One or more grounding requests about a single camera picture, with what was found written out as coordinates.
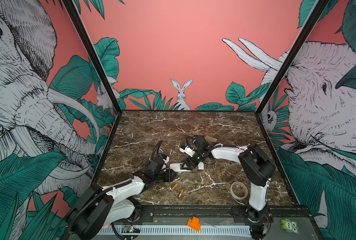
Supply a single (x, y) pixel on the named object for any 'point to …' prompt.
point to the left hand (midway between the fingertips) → (174, 172)
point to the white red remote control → (177, 167)
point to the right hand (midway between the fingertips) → (183, 163)
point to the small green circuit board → (130, 229)
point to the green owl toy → (289, 226)
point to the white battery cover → (201, 166)
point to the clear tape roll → (238, 190)
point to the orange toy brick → (194, 223)
